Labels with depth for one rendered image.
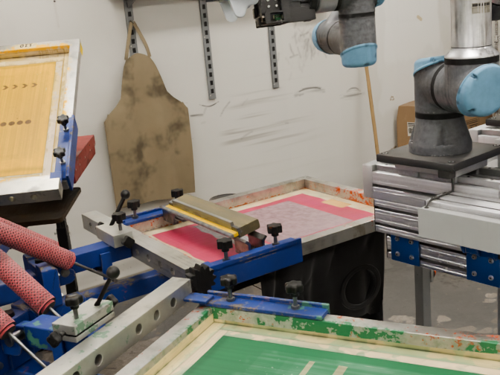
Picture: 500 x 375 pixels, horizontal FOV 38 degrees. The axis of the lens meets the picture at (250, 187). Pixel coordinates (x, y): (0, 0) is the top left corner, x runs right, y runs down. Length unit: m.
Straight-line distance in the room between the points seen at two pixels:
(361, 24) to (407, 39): 3.97
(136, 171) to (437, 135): 2.67
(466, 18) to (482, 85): 0.15
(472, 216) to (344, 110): 3.54
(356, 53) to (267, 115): 3.20
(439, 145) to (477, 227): 0.26
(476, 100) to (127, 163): 2.81
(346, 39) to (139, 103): 2.76
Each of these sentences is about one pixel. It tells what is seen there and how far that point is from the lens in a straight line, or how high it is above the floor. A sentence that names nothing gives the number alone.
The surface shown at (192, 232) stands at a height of 0.96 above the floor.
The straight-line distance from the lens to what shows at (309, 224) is 2.27.
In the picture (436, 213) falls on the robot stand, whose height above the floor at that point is 1.16.
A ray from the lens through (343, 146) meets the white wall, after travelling 5.13.
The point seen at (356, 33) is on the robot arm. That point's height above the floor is 1.57.
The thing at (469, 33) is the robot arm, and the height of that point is 1.55.
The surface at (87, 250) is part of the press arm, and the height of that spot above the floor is 1.04.
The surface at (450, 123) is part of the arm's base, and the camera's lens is 1.77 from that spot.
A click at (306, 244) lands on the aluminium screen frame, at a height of 0.98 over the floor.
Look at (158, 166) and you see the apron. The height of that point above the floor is 0.75.
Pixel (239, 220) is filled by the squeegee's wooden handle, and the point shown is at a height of 1.06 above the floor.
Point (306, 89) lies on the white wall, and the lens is 4.87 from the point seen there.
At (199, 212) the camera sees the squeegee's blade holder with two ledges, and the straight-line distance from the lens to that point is 2.15.
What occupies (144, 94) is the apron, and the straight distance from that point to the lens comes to 4.19.
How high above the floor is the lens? 1.67
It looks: 15 degrees down
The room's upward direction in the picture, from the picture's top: 5 degrees counter-clockwise
